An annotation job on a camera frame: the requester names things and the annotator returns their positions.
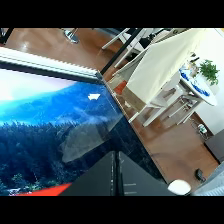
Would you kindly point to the silver frame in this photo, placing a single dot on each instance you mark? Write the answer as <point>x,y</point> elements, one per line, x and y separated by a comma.
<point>50,65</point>

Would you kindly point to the green potted plant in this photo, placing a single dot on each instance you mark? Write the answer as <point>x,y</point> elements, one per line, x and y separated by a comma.
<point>209,71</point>

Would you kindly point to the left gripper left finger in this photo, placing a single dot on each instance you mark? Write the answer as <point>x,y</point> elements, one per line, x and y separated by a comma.
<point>98,180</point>

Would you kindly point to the white round table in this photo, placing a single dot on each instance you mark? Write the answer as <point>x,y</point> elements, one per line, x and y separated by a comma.
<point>196,86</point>

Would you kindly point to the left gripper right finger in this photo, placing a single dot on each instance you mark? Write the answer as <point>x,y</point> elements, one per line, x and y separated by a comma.
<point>136,180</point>

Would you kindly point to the red garment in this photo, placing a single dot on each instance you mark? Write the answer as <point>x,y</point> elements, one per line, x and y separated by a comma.
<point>50,190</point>

